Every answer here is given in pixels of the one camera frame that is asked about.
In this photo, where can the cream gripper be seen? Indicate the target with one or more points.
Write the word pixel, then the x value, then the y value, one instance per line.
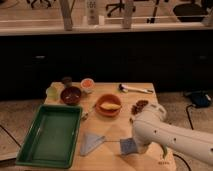
pixel 142 148

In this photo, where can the blue sponge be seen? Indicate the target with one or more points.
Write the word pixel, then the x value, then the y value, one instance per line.
pixel 127 146

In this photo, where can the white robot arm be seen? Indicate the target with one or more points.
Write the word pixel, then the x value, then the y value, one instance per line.
pixel 149 126

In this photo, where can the green plastic tray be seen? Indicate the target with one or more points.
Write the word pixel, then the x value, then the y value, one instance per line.
pixel 51 138

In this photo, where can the grey folded cloth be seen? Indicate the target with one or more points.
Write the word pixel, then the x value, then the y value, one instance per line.
pixel 90 142

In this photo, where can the yellow banana piece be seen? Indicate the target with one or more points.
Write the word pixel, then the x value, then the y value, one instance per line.
pixel 110 106

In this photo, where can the orange bowl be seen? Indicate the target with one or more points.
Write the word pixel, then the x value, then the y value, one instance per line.
pixel 107 98

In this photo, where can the metal spoon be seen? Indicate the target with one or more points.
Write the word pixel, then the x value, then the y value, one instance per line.
pixel 86 115

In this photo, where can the black device on floor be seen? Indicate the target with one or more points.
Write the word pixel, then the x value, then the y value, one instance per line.
pixel 199 98

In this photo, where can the white cup orange contents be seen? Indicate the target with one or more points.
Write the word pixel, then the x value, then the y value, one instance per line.
pixel 87 85

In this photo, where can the dark red bowl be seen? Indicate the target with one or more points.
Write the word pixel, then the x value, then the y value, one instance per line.
pixel 71 95

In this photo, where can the dark small cup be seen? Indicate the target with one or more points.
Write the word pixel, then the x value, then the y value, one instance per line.
pixel 67 81

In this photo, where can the light green cup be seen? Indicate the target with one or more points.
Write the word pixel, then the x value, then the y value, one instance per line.
pixel 52 93

